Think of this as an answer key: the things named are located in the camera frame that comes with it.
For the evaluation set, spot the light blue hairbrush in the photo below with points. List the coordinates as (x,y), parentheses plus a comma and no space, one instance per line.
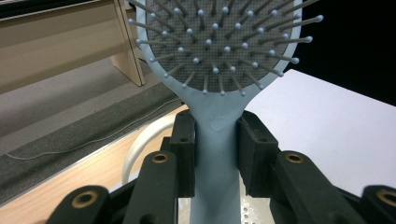
(214,149)

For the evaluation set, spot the white slatted plastic basket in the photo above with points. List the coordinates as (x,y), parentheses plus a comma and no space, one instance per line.
(134,149)

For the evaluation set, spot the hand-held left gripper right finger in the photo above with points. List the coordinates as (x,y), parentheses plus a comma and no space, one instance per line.
(255,155)

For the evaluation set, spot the beige wooden desk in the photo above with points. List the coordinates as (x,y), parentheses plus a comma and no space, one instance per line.
(56,43)

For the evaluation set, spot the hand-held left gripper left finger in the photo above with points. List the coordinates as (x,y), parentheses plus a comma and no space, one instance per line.
(186,161)

